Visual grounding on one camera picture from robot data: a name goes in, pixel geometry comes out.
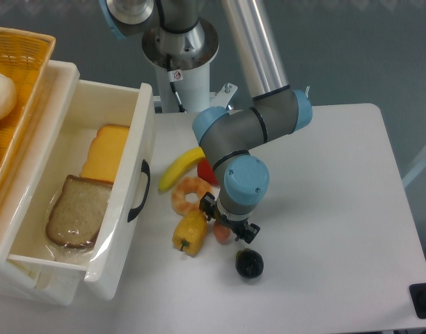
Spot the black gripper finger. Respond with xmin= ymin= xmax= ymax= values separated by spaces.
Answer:
xmin=199 ymin=193 xmax=217 ymax=221
xmin=234 ymin=222 xmax=260 ymax=244

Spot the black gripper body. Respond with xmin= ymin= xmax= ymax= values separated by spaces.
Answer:
xmin=214 ymin=202 xmax=249 ymax=234

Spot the brown egg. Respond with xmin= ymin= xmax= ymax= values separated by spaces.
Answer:
xmin=213 ymin=221 xmax=232 ymax=244

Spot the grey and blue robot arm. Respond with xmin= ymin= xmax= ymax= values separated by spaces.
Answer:
xmin=100 ymin=1 xmax=313 ymax=243

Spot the black round eggplant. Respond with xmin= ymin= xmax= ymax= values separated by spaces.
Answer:
xmin=235 ymin=248 xmax=264 ymax=279

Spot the red bell pepper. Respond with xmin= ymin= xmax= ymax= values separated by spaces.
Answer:
xmin=197 ymin=159 xmax=219 ymax=186

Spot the yellow bell pepper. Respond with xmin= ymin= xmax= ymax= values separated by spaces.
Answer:
xmin=172 ymin=210 xmax=207 ymax=257

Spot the yellow banana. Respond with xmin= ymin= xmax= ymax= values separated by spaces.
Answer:
xmin=158 ymin=147 xmax=205 ymax=193

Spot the white plastic drawer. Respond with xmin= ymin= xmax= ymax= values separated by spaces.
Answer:
xmin=9 ymin=80 xmax=155 ymax=300

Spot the orange toast slice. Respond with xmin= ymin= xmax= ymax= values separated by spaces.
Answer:
xmin=79 ymin=125 xmax=129 ymax=184

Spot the brown bread slice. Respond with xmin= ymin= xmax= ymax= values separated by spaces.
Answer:
xmin=45 ymin=175 xmax=112 ymax=249

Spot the black device at table edge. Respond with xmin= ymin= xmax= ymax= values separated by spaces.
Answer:
xmin=409 ymin=283 xmax=426 ymax=319

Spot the white plastic drawer cabinet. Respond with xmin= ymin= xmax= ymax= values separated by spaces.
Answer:
xmin=0 ymin=61 xmax=80 ymax=305

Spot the white round bun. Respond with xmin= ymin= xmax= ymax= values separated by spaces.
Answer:
xmin=0 ymin=73 xmax=17 ymax=121

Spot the yellow wicker basket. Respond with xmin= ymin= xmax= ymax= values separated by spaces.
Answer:
xmin=0 ymin=27 xmax=56 ymax=190

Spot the orange shrimp ring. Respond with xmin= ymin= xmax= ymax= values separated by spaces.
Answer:
xmin=171 ymin=176 xmax=214 ymax=215

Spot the black drawer handle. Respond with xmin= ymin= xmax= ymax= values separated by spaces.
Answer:
xmin=127 ymin=159 xmax=151 ymax=223

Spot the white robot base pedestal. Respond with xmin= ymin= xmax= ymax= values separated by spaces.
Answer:
xmin=142 ymin=18 xmax=237 ymax=113

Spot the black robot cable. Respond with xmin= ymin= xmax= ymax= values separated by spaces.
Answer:
xmin=166 ymin=53 xmax=187 ymax=113

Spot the white metal frame right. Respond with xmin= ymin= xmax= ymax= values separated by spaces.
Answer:
xmin=402 ymin=144 xmax=426 ymax=189

